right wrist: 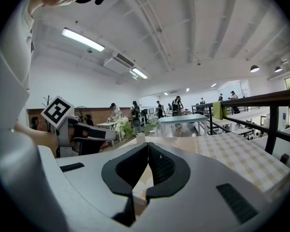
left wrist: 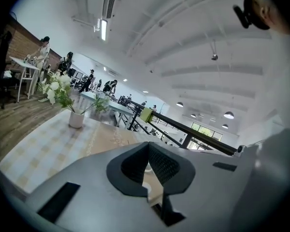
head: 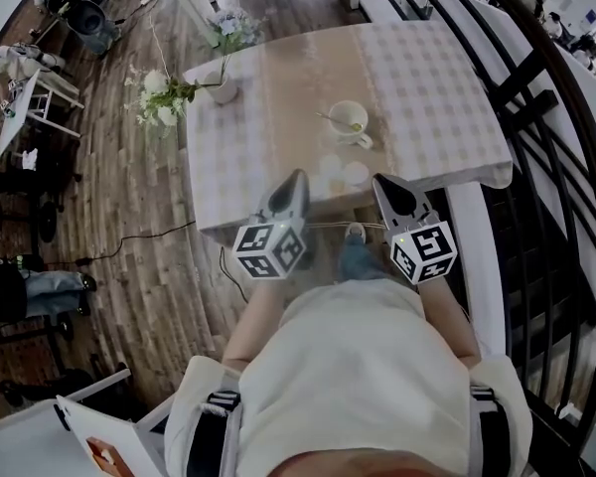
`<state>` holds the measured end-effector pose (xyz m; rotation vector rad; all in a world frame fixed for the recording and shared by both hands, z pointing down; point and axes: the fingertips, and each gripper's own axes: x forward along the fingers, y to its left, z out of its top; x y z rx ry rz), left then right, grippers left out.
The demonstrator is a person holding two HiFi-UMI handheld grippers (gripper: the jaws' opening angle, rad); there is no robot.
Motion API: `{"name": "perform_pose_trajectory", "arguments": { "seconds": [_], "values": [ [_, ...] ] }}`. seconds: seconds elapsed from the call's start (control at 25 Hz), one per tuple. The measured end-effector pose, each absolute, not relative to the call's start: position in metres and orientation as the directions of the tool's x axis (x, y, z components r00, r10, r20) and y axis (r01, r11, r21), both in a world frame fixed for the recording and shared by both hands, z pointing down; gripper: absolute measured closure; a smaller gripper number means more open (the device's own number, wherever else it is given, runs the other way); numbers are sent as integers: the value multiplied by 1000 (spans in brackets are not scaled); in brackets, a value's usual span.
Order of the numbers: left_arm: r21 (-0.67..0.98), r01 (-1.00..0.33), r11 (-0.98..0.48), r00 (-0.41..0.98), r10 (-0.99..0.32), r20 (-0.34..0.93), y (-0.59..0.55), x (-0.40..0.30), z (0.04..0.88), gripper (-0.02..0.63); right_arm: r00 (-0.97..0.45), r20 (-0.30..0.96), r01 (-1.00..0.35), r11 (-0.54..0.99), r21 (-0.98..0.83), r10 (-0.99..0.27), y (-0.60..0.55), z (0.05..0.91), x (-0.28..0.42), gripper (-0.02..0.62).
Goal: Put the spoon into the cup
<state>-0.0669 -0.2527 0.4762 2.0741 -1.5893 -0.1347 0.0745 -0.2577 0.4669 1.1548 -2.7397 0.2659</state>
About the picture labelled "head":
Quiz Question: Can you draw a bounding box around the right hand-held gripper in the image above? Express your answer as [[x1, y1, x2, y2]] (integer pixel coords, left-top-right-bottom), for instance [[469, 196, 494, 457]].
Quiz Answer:
[[372, 174, 459, 286]]

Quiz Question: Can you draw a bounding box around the person's right forearm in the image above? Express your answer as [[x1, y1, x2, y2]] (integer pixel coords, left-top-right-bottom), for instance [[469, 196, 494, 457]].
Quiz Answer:
[[416, 279, 481, 367]]

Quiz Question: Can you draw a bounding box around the white board with orange print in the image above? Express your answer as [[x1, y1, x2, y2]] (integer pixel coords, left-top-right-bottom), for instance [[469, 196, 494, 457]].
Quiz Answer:
[[53, 394, 166, 477]]

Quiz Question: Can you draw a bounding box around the white flower bunch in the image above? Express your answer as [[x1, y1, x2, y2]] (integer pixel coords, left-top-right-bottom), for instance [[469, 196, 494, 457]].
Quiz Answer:
[[123, 65, 221, 129]]

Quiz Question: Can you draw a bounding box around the black office chair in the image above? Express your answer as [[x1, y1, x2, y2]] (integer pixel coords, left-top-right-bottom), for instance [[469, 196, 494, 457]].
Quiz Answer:
[[0, 168, 82, 246]]

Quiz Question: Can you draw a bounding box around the person's blue jeans leg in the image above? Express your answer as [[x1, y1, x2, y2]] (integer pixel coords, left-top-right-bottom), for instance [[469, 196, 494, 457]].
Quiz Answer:
[[337, 238, 394, 283]]

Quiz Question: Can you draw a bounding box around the person's left forearm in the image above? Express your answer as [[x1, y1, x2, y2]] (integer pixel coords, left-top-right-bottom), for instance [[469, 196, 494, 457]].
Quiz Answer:
[[222, 279, 299, 367]]

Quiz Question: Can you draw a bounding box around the pale blue flower bunch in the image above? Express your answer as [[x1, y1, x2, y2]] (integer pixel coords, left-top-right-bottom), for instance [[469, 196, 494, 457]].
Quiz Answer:
[[206, 7, 267, 88]]

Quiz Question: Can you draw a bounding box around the person's white shirt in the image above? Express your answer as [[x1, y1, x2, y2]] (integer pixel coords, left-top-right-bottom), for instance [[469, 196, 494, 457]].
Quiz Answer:
[[163, 278, 533, 477]]

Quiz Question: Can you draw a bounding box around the black floor cable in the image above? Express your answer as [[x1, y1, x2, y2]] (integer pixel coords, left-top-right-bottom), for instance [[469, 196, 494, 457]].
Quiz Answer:
[[74, 220, 198, 268]]

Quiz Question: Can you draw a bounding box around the gold spoon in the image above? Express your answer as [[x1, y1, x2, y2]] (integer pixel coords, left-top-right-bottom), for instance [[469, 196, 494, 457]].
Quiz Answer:
[[315, 110, 366, 133]]

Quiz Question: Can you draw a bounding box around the white vase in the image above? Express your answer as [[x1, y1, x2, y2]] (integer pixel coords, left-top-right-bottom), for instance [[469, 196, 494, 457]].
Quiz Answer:
[[203, 70, 239, 106]]

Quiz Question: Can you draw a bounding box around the checked tablecloth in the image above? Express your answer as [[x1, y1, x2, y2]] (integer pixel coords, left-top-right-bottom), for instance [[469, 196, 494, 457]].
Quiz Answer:
[[182, 20, 515, 233]]

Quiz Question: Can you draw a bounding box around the black metal railing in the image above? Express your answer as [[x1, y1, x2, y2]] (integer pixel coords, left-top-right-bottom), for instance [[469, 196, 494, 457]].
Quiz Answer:
[[365, 0, 596, 469]]

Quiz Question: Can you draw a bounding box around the white cup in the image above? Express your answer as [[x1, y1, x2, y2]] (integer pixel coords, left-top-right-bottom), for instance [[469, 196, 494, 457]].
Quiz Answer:
[[327, 99, 374, 150]]

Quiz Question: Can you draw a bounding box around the grey round bin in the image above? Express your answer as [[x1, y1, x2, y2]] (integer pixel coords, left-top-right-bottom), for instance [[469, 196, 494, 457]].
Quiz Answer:
[[68, 0, 122, 55]]

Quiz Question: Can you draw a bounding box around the small white round dish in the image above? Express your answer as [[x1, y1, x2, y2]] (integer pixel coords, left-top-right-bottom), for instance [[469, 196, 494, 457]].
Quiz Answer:
[[318, 154, 343, 177], [343, 161, 372, 185]]

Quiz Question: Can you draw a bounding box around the white table frame beam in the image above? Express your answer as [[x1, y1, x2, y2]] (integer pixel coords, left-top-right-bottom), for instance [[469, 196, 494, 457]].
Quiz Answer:
[[445, 180, 509, 358]]

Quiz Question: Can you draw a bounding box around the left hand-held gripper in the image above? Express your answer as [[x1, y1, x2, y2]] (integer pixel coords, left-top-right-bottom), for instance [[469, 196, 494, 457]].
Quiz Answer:
[[231, 168, 312, 281]]

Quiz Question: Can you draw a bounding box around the black shoulder strap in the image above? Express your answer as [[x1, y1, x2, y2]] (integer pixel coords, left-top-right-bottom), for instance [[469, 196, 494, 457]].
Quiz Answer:
[[468, 384, 514, 477], [185, 389, 244, 477]]

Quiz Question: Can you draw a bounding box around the white folding table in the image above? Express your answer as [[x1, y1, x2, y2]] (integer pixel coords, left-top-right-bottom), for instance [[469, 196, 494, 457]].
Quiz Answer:
[[0, 69, 86, 164]]

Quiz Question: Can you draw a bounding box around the black left shoulder strap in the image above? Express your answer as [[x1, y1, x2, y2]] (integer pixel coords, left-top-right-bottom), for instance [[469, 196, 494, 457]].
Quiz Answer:
[[185, 389, 244, 477]]

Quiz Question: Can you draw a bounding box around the black right shoulder strap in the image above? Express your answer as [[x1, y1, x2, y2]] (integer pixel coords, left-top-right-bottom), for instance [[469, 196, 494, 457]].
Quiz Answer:
[[468, 384, 514, 477]]

